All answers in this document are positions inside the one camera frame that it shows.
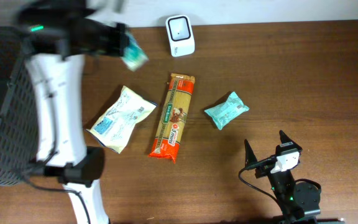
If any teal wet wipes pack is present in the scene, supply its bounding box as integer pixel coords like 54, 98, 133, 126
204, 91, 249, 130

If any right black cable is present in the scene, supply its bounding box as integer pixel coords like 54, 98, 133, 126
237, 157, 287, 215

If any left black cable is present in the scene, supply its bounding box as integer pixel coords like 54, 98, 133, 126
20, 133, 91, 224

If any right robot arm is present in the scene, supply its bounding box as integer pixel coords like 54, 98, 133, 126
238, 131, 322, 223

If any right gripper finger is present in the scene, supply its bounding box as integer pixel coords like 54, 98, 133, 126
278, 130, 302, 152
244, 139, 257, 168

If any white cream food pouch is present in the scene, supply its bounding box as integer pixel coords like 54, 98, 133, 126
87, 86, 157, 154

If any grey plastic basket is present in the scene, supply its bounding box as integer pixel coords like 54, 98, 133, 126
0, 27, 39, 186

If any orange spaghetti pack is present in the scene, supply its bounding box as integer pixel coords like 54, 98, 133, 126
149, 73, 195, 162

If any white barcode scanner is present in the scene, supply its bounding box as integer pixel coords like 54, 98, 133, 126
165, 15, 195, 57

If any kleenex tissue pocket pack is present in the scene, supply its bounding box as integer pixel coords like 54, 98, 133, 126
121, 31, 149, 72

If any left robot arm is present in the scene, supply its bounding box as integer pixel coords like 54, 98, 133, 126
14, 1, 129, 223

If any black cable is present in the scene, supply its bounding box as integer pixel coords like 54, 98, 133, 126
237, 157, 287, 215
20, 133, 91, 224

